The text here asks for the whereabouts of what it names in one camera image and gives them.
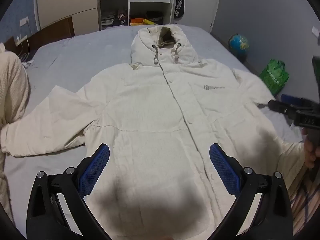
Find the beige wardrobe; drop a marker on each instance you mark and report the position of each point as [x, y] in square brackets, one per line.
[67, 7]

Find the person's right forearm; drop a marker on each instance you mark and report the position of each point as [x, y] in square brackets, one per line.
[305, 197]

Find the green plastic bag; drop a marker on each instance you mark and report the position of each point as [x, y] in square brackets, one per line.
[273, 76]

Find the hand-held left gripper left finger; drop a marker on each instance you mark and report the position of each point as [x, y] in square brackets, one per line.
[93, 172]

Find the stack of papers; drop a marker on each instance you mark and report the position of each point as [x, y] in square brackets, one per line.
[108, 20]

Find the white shelf unit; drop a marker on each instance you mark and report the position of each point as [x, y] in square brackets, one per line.
[128, 7]

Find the white door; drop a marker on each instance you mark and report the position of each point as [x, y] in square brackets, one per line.
[202, 2]

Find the blue globe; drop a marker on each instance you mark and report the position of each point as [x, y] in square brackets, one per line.
[238, 43]

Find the black racket bag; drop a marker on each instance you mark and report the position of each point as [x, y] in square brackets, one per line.
[180, 2]

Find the white hooded jacket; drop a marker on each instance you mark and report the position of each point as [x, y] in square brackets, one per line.
[150, 105]

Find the white wall socket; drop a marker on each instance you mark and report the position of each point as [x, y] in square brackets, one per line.
[23, 21]

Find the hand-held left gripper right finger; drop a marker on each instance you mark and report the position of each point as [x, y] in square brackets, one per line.
[225, 172]

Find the person's right hand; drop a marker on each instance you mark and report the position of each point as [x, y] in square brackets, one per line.
[309, 155]

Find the brown wooden headboard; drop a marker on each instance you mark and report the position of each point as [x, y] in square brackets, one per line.
[50, 33]

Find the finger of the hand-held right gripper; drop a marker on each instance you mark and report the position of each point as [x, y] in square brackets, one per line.
[278, 106]
[292, 98]

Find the white power strip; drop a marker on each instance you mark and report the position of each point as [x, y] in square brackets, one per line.
[21, 40]

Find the cream knitted blanket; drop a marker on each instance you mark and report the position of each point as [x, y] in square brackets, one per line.
[12, 80]

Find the bed with pale blue sheet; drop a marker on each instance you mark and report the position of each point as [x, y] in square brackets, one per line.
[82, 50]

